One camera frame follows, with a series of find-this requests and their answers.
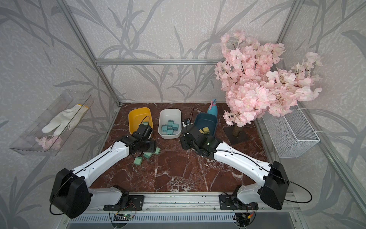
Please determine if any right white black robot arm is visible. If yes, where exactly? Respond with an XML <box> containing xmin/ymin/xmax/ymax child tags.
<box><xmin>180</xmin><ymin>124</ymin><xmax>289</xmax><ymax>210</ymax></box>

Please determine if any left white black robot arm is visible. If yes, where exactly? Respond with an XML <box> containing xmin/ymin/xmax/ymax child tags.
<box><xmin>50</xmin><ymin>124</ymin><xmax>156</xmax><ymax>219</ymax></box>

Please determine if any yellow plastic storage box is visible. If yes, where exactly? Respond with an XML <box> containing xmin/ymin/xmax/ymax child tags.
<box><xmin>128</xmin><ymin>107</ymin><xmax>153</xmax><ymax>134</ymax></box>

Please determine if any dark teal storage box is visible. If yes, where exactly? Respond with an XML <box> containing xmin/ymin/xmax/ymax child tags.
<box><xmin>194</xmin><ymin>113</ymin><xmax>218</xmax><ymax>136</ymax></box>

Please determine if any white plastic storage box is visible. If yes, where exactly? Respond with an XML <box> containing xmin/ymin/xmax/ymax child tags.
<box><xmin>158</xmin><ymin>108</ymin><xmax>182</xmax><ymax>139</ymax></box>

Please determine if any teal pink spray bottle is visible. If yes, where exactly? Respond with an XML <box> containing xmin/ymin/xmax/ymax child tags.
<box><xmin>207</xmin><ymin>99</ymin><xmax>218</xmax><ymax>116</ymax></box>

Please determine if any white work glove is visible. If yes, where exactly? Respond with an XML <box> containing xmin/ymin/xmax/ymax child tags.
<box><xmin>42</xmin><ymin>104</ymin><xmax>89</xmax><ymax>136</ymax></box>

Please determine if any pink artificial blossom tree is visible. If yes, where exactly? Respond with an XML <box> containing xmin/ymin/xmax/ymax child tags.
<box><xmin>215</xmin><ymin>30</ymin><xmax>322</xmax><ymax>128</ymax></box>

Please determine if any left circuit board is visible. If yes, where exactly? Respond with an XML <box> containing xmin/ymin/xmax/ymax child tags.
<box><xmin>113</xmin><ymin>213</ymin><xmax>135</xmax><ymax>222</ymax></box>

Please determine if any circuit board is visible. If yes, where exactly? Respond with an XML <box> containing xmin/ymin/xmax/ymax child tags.
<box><xmin>233</xmin><ymin>213</ymin><xmax>254</xmax><ymax>224</ymax></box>
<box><xmin>113</xmin><ymin>213</ymin><xmax>135</xmax><ymax>222</ymax></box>

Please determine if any right circuit board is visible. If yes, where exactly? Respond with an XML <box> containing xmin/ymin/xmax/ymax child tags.
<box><xmin>233</xmin><ymin>213</ymin><xmax>254</xmax><ymax>224</ymax></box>

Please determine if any small pink flower sprig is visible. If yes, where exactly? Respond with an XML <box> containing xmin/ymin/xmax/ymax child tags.
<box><xmin>35</xmin><ymin>135</ymin><xmax>63</xmax><ymax>150</ymax></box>

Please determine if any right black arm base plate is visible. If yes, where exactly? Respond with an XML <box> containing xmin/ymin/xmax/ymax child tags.
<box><xmin>219</xmin><ymin>193</ymin><xmax>258</xmax><ymax>212</ymax></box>

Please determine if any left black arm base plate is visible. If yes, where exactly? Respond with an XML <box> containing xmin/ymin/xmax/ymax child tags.
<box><xmin>103</xmin><ymin>195</ymin><xmax>144</xmax><ymax>212</ymax></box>

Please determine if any aluminium front rail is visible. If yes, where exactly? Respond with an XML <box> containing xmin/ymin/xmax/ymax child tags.
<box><xmin>59</xmin><ymin>191</ymin><xmax>301</xmax><ymax>214</ymax></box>

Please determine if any white wire mesh basket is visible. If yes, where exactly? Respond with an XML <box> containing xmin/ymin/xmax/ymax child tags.
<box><xmin>263</xmin><ymin>105</ymin><xmax>320</xmax><ymax>158</ymax></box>

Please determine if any clear acrylic wall shelf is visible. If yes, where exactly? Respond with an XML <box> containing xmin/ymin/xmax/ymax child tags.
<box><xmin>10</xmin><ymin>90</ymin><xmax>94</xmax><ymax>156</ymax></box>

